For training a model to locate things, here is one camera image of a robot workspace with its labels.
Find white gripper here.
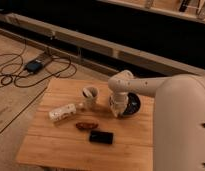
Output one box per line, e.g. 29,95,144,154
109,93,128,117

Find dark blue ceramic bowl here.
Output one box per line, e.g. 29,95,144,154
123,93,141,116

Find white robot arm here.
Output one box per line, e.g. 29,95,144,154
108,70,205,171

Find white ceramic mug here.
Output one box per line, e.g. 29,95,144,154
82,86,99,109

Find black rectangular box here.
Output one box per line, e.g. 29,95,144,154
89,131,113,144

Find brown sausage-shaped object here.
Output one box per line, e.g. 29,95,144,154
76,122,98,130

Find black floor cable left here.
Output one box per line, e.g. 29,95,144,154
0,39,78,89

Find wooden rail beam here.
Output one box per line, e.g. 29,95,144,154
0,13,205,75

